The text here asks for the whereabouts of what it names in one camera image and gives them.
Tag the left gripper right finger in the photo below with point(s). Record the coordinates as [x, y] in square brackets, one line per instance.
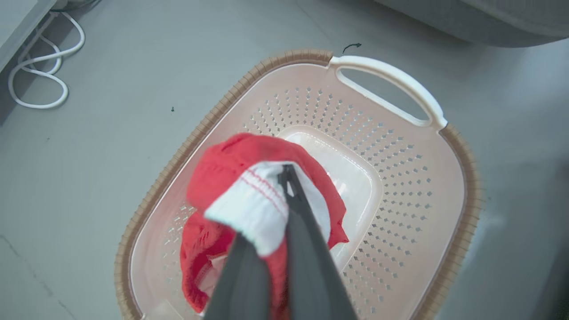
[311, 266]

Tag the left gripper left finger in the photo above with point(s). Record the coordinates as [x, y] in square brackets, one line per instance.
[242, 289]

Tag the red and white garment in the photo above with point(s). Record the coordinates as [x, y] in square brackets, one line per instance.
[231, 160]

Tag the beige perforated laundry basket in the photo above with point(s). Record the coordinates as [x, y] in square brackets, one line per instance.
[400, 178]

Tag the grey fabric sofa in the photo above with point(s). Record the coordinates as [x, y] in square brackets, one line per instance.
[489, 18]

